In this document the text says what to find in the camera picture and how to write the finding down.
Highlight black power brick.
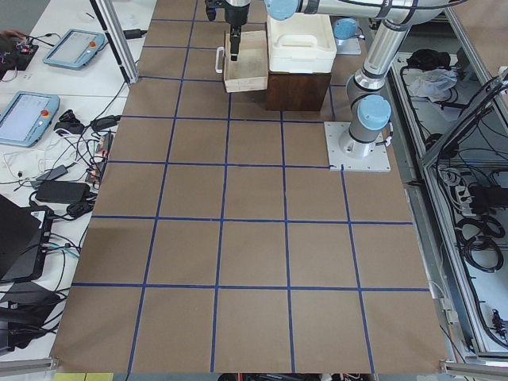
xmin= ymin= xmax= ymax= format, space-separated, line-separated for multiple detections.
xmin=35 ymin=181 xmax=90 ymax=204

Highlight blue teach pendant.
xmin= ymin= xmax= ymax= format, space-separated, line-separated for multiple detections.
xmin=43 ymin=29 xmax=106 ymax=70
xmin=1 ymin=91 xmax=60 ymax=147

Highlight black coiled cables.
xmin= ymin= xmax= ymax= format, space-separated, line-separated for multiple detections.
xmin=454 ymin=214 xmax=505 ymax=275

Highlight blue teach pendant lower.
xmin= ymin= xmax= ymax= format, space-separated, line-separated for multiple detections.
xmin=1 ymin=91 xmax=60 ymax=147

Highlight white plastic tray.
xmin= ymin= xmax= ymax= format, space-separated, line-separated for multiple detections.
xmin=267 ymin=13 xmax=337 ymax=74

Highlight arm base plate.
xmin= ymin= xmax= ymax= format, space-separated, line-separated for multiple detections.
xmin=335 ymin=37 xmax=362 ymax=56
xmin=324 ymin=121 xmax=391 ymax=172

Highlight blue teach pendant upper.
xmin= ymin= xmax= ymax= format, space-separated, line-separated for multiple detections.
xmin=43 ymin=29 xmax=106 ymax=70

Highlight white drawer handle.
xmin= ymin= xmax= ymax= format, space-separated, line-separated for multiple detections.
xmin=214 ymin=46 xmax=225 ymax=74

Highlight dark brown wooden cabinet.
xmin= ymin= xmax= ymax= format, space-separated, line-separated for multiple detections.
xmin=266 ymin=71 xmax=332 ymax=111

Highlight wooden drawer box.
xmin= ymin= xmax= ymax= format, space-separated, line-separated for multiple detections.
xmin=222 ymin=30 xmax=268 ymax=93

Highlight aluminium side frame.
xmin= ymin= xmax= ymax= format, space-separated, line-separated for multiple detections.
xmin=392 ymin=1 xmax=507 ymax=380

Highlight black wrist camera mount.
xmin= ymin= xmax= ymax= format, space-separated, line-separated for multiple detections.
xmin=204 ymin=0 xmax=217 ymax=21

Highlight black laptop computer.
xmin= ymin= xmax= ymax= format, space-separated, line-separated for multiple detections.
xmin=1 ymin=196 xmax=53 ymax=283

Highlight white crumpled cloth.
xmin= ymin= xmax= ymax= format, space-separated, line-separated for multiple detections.
xmin=408 ymin=68 xmax=457 ymax=102

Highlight aluminium frame post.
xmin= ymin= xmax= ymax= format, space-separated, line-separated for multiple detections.
xmin=90 ymin=0 xmax=139 ymax=86

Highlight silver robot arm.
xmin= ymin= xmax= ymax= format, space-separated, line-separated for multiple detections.
xmin=265 ymin=1 xmax=460 ymax=160

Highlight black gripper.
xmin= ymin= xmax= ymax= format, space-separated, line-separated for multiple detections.
xmin=225 ymin=0 xmax=250 ymax=62

